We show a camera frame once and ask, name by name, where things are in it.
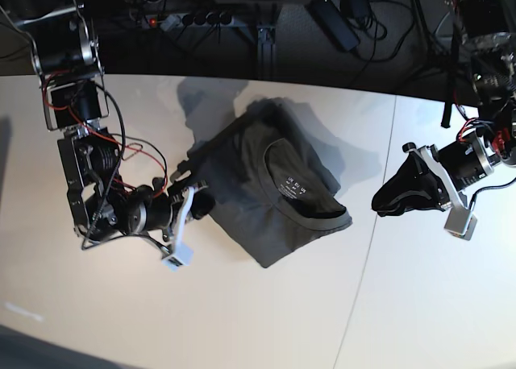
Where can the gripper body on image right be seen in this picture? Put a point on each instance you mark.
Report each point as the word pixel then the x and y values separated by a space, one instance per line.
pixel 457 166

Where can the dark grey T-shirt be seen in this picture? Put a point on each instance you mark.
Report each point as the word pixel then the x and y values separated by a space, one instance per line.
pixel 266 185

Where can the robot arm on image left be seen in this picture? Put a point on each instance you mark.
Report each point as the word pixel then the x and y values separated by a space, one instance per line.
pixel 65 57

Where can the black power adapter brick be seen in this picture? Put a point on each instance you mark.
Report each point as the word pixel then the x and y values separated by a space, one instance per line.
pixel 333 25

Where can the black power strip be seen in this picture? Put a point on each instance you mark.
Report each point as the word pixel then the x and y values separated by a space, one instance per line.
pixel 179 20

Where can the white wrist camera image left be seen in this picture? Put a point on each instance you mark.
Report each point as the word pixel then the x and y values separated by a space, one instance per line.
pixel 176 256

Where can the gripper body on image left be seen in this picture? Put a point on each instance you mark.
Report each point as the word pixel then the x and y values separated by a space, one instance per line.
pixel 162 220

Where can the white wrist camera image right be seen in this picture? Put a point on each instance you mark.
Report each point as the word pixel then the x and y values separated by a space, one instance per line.
pixel 461 223

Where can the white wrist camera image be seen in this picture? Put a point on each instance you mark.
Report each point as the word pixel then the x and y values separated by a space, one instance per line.
pixel 176 256
pixel 461 223

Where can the aluminium frame post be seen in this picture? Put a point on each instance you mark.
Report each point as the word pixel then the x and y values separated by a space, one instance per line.
pixel 266 52

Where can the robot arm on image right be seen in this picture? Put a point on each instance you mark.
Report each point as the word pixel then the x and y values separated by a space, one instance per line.
pixel 481 86

